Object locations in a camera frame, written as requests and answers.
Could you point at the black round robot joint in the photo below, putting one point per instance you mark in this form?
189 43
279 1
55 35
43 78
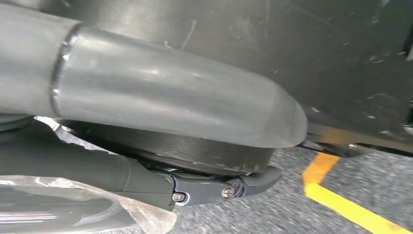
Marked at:
193 155

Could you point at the dark robot body shell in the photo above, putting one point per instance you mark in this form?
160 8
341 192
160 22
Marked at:
322 48

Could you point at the yellow floor tape strip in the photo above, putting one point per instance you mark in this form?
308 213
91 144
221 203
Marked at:
338 200

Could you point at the shiny grey robot shell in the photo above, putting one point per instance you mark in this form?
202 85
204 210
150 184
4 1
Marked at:
64 210

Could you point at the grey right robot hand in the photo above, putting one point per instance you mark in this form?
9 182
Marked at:
161 90

